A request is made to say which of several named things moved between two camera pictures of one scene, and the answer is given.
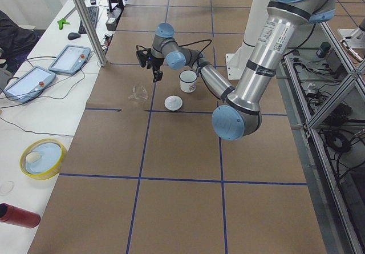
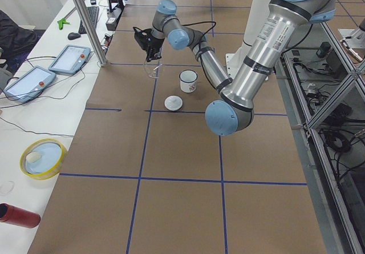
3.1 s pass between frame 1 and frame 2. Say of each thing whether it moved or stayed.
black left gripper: moved
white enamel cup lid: stayed
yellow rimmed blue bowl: stayed
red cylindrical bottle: stayed
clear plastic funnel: moved
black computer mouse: stayed
